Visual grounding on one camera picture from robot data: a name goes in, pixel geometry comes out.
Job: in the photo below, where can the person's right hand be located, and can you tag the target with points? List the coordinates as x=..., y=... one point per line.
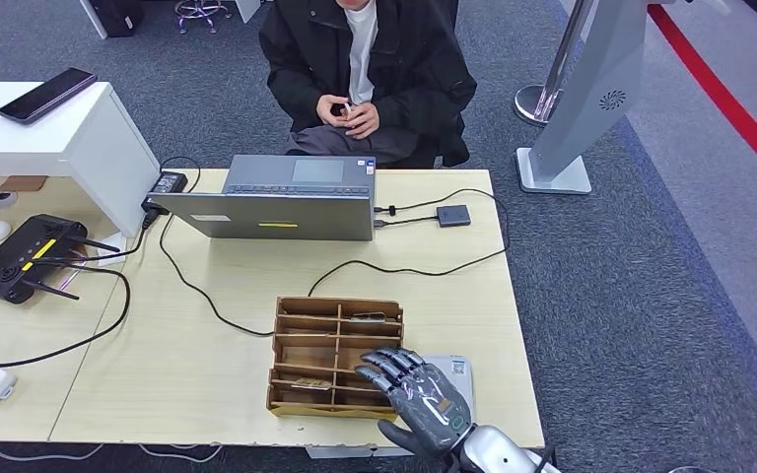
x=333, y=111

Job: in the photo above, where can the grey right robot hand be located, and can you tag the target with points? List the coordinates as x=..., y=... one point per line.
x=427, y=405

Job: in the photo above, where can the person's left hand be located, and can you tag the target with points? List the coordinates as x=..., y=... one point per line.
x=362, y=123

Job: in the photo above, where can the white card reader pad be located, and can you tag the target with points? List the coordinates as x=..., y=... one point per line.
x=460, y=378

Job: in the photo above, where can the person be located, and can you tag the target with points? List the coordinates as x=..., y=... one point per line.
x=418, y=65

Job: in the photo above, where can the golden hotel key card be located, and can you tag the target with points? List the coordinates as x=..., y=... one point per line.
x=310, y=384

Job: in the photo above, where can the wooden card organizer box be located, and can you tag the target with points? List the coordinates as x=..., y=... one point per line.
x=313, y=356

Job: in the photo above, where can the grey laptop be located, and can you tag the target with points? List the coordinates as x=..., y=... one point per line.
x=274, y=222

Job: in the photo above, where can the dark grey USB hub box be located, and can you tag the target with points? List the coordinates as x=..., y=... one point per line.
x=453, y=216

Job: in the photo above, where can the chrome stool base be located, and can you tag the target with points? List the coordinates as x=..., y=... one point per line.
x=199, y=8

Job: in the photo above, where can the black laptop power adapter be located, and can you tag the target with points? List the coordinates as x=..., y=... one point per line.
x=168, y=183

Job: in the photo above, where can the grey kiosk stand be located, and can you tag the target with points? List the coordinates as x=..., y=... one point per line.
x=587, y=98

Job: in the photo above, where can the black bag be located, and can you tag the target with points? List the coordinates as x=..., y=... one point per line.
x=117, y=16

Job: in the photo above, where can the white table leg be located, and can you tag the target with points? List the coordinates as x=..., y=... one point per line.
x=94, y=19

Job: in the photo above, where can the white desk shelf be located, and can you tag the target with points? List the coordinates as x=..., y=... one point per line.
x=58, y=143

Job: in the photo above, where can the black smartphone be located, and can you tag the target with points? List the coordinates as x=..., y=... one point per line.
x=45, y=96

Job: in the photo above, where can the flat brown pad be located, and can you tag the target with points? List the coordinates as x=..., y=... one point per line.
x=22, y=183

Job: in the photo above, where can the grey round desk grommet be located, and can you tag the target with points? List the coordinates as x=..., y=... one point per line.
x=2, y=201

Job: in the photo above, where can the black router with antennas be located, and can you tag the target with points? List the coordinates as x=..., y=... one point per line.
x=13, y=261

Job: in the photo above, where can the chrome stanchion post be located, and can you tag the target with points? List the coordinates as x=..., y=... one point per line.
x=532, y=104

